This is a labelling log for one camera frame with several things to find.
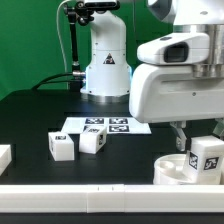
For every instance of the white marker base sheet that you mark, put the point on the white marker base sheet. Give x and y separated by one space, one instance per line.
112 125

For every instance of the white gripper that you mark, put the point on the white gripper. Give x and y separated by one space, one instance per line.
164 87

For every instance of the white left fence piece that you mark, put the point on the white left fence piece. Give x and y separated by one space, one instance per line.
5 157

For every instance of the white round stool seat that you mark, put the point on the white round stool seat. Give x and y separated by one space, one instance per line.
168 171

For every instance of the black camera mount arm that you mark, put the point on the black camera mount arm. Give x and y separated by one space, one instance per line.
81 14

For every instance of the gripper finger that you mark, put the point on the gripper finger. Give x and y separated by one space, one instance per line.
219 129

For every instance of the white front fence bar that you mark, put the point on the white front fence bar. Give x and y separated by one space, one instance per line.
111 198

